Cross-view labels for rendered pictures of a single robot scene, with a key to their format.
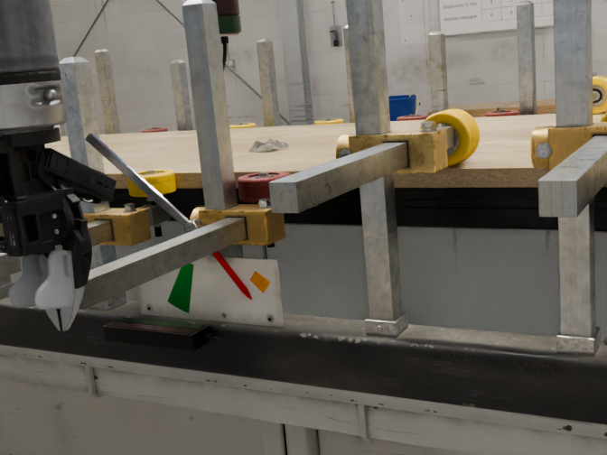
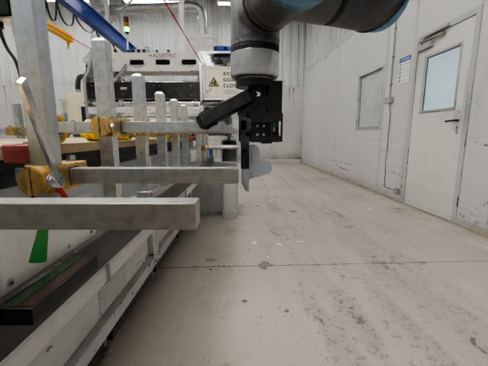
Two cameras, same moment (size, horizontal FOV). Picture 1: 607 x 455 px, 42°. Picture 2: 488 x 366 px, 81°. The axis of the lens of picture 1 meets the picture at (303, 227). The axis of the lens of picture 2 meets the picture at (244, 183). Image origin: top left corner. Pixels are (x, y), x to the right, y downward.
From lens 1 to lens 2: 1.33 m
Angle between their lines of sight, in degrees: 116
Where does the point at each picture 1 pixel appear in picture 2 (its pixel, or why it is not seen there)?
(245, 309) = (79, 233)
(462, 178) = (72, 147)
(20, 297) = (265, 169)
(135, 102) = not seen: outside the picture
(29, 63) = not seen: hidden behind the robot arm
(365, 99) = (112, 99)
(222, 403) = (45, 338)
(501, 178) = (83, 147)
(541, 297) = not seen: hidden behind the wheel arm
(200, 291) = (54, 235)
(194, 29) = (39, 14)
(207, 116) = (49, 89)
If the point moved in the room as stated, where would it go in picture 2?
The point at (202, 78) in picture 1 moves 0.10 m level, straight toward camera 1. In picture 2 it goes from (46, 57) to (108, 65)
